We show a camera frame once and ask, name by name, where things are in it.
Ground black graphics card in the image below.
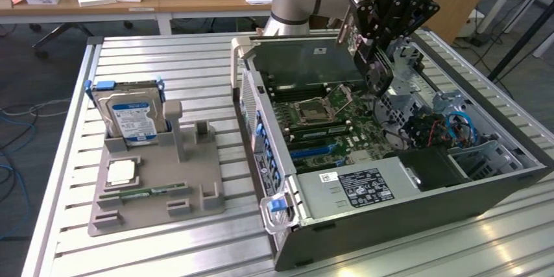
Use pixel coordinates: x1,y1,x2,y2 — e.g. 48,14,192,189
336,19,398,98

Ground wooden cabinet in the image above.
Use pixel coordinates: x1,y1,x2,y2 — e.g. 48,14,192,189
371,0,503,44

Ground metal socket cover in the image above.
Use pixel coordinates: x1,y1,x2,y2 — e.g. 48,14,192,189
324,82,358,111

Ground black stand pole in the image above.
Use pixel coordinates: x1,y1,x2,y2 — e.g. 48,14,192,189
487,0,554,82

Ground perforated silver disk bay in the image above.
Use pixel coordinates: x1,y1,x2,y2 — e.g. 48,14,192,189
372,62,435,128

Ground black RAM slot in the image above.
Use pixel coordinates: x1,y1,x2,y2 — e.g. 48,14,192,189
272,93,329,103

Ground CPU socket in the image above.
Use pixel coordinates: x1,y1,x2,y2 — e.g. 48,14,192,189
293,98,333,125

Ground wooden office desk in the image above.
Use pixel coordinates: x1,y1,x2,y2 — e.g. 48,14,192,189
157,0,395,36
0,0,173,36

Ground blue expansion slot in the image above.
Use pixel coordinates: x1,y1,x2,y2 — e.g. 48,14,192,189
289,145,343,160

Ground open silver disk bay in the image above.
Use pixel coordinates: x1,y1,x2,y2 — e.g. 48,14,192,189
447,139,526,181

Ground grey power supply unit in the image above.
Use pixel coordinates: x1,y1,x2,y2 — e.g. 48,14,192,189
296,156,422,223

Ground blue release tab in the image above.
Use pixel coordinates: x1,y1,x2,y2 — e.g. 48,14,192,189
267,199,287,215

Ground hard disk with blue rails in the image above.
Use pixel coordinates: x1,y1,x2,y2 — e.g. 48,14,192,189
84,77,171,147

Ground black open PC case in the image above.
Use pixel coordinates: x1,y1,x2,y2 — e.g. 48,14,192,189
231,29,554,273

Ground grey parts rack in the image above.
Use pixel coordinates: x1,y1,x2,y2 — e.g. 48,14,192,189
87,100,227,237

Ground silver CPU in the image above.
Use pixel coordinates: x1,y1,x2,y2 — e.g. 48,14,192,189
107,161,139,186

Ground green RAM stick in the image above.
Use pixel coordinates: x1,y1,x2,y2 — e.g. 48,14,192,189
119,185,175,198

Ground black office chair base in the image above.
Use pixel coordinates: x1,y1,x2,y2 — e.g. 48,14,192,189
29,22,95,59

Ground beige case handle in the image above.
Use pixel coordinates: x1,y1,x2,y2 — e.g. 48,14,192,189
229,36,252,90

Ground black wire bundle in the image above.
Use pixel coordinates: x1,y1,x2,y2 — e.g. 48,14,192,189
383,114,440,152

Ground blue disk wire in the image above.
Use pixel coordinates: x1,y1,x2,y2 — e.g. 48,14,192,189
444,111,480,148

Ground red and orange wires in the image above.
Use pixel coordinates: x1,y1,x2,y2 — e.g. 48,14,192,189
426,120,447,148

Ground clear case handle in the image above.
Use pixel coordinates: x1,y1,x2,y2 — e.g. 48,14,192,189
257,191,300,234

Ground blue floor cable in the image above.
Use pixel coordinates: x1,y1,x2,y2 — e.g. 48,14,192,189
0,110,33,242

